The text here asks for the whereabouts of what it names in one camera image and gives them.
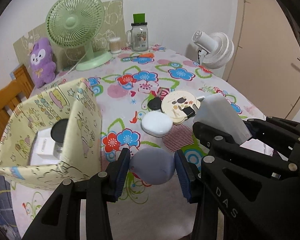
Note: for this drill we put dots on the beige door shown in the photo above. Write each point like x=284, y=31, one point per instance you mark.
x=266, y=63

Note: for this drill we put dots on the orange handled scissors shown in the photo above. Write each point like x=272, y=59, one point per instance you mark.
x=147, y=55

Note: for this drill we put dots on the white remote control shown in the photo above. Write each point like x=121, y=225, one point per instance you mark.
x=201, y=98

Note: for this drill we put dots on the white earbuds case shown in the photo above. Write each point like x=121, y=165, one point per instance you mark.
x=156, y=124

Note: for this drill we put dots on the green cup on jar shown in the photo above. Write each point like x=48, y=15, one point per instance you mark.
x=139, y=18

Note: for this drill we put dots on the glass mason jar mug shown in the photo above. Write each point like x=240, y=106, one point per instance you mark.
x=137, y=37

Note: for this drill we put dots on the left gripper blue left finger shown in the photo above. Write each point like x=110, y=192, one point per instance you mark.
x=120, y=171

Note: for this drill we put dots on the wooden chair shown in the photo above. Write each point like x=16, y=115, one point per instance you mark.
x=9, y=96

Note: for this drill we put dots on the lavender round case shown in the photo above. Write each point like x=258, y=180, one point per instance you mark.
x=153, y=165

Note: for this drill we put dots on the white Mingyuan charger plug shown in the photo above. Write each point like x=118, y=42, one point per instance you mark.
x=43, y=149

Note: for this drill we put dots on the purple plush rabbit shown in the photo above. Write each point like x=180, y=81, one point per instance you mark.
x=41, y=62

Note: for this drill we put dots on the beige patterned cardboard panel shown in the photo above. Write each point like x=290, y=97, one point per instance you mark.
x=113, y=26

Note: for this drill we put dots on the black car key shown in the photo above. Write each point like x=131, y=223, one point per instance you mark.
x=154, y=103

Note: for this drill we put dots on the white standing fan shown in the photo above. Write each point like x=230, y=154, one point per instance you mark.
x=214, y=50

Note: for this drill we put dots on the white power adapter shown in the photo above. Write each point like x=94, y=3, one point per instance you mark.
x=215, y=111

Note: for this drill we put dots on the blue plaid cloth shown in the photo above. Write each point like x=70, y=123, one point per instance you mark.
x=7, y=220

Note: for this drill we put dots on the cotton swab container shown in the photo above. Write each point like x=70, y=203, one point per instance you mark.
x=114, y=45

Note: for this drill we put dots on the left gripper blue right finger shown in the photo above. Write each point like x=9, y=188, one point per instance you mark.
x=186, y=176

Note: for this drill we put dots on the green desk fan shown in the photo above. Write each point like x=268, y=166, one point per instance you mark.
x=74, y=24

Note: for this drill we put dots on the floral tablecloth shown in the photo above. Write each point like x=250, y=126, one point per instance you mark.
x=122, y=89

